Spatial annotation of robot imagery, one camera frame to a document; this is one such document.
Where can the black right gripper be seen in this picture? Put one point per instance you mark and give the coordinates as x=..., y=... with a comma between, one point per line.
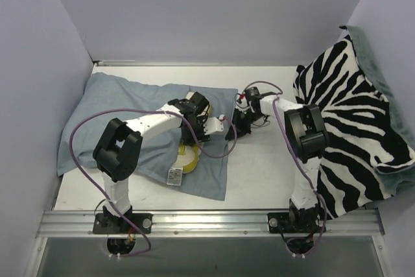
x=242, y=124

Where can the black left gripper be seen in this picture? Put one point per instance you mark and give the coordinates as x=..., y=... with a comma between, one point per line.
x=193, y=132

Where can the cream yellow-edged pillow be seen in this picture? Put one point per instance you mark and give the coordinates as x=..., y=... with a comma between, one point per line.
x=188, y=153

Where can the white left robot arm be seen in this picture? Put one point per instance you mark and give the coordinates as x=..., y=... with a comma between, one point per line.
x=117, y=152

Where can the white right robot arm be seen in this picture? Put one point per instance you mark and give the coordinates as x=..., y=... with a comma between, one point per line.
x=306, y=137

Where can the zebra print cushion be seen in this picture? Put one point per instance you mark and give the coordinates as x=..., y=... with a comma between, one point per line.
x=367, y=159

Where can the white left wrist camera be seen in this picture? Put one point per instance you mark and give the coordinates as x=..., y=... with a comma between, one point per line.
x=213, y=125

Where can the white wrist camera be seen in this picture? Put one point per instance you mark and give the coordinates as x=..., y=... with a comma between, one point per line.
x=241, y=103
x=213, y=125

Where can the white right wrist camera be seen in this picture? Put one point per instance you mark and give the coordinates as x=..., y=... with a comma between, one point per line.
x=241, y=103

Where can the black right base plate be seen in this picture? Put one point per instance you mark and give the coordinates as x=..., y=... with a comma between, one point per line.
x=294, y=222

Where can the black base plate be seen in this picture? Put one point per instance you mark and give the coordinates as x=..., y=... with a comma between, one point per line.
x=294, y=222
x=110, y=224

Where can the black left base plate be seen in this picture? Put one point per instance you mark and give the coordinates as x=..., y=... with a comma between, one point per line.
x=110, y=224

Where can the aluminium mounting rail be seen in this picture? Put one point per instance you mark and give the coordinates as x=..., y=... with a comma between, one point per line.
x=204, y=224

